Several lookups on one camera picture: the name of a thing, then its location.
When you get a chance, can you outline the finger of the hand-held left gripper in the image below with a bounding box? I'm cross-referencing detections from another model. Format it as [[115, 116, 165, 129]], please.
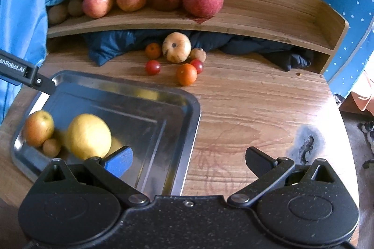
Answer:
[[29, 67, 57, 96]]

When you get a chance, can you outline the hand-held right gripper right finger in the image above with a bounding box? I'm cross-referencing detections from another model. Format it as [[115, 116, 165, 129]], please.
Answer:
[[227, 146, 344, 207]]

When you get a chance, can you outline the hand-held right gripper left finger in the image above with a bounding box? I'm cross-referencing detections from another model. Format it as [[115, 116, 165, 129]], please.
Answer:
[[34, 146, 151, 206]]

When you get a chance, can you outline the large yellow lemon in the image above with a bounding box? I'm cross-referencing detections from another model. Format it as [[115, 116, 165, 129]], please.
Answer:
[[65, 114, 112, 161]]

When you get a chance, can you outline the metal tray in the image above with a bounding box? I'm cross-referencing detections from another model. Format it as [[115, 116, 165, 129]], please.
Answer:
[[10, 70, 202, 197]]

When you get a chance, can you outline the small brown fruit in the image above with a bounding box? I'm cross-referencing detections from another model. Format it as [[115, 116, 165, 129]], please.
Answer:
[[43, 138, 62, 157], [190, 48, 207, 63]]

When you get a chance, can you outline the red cherry tomato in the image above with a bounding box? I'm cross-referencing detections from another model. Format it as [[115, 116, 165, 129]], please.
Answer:
[[145, 60, 161, 76], [190, 59, 204, 74]]

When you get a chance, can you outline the small orange tangerine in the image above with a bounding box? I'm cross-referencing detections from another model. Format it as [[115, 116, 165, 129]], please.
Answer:
[[145, 43, 162, 59], [176, 63, 198, 86]]

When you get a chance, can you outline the striped pepino melon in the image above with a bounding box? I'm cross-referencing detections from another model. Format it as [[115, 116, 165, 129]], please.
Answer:
[[162, 32, 192, 63]]

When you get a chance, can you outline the light blue cloth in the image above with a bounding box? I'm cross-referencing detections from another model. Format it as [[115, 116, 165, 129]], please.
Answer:
[[0, 0, 49, 118]]

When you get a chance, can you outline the dark blue jacket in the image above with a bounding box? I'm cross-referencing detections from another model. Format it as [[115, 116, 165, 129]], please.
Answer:
[[83, 29, 312, 72]]

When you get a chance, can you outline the grey sneaker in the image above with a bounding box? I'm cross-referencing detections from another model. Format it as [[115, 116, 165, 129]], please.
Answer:
[[361, 120, 374, 154]]

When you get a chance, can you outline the bed with orange sheet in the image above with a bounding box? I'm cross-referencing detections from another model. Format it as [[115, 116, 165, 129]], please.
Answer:
[[340, 68, 374, 121]]

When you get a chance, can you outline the wooden shelf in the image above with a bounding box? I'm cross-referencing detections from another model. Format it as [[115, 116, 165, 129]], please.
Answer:
[[47, 0, 349, 74]]

